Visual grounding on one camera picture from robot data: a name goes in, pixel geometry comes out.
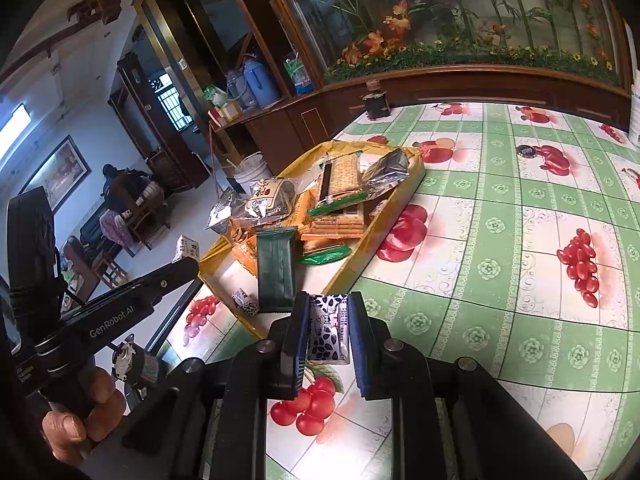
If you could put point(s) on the ceiling lamp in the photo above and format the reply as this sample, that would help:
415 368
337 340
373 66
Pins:
12 127

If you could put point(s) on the framed wall picture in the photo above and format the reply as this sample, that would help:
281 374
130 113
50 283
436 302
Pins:
55 172

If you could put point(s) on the blue thermos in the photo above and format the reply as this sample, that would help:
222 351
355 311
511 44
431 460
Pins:
260 84

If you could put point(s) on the dark silver foil packet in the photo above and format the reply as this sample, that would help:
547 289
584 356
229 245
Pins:
390 165

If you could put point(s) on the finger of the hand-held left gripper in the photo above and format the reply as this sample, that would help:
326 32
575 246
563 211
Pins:
165 280

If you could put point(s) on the clear bag of dark snack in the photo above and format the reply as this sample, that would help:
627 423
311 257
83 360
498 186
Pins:
270 197

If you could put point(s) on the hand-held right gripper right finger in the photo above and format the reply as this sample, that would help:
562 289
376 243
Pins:
359 342

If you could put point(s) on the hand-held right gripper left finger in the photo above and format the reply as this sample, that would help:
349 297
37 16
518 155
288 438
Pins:
299 342

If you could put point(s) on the small green bag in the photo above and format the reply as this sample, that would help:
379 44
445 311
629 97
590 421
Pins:
214 96

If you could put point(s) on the wooden cabinet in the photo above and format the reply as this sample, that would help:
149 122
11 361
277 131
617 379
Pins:
280 130

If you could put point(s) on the dark glass bottle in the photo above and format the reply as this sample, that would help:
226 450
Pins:
376 104

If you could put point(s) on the wooden wall ornament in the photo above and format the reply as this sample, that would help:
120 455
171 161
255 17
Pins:
95 7

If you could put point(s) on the clear cracker packet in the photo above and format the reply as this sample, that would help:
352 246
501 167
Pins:
345 175

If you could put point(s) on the white plastic bucket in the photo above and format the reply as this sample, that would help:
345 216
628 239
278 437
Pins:
252 170

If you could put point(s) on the green fruit print tablecloth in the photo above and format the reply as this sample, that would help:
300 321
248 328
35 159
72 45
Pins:
500 260

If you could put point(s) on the green snack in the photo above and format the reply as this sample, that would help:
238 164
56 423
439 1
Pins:
325 255

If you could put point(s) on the dark green packet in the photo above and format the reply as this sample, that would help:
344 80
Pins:
275 270

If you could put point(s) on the yellow carton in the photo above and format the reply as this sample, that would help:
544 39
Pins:
230 111

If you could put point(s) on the person's left hand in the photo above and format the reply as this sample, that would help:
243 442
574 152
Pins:
70 425

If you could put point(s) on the white spray bottle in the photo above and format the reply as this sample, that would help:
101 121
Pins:
635 115

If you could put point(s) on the shallow yellow cardboard box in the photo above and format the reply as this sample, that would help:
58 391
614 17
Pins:
367 247

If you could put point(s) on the green white bag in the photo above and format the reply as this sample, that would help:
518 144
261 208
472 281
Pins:
297 74

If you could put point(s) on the wooden chair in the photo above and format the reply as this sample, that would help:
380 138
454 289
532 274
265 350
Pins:
145 210

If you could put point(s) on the orange snack packet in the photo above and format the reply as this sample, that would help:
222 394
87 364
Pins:
245 255

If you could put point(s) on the small brown packet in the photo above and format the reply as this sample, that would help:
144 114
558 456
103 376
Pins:
345 220

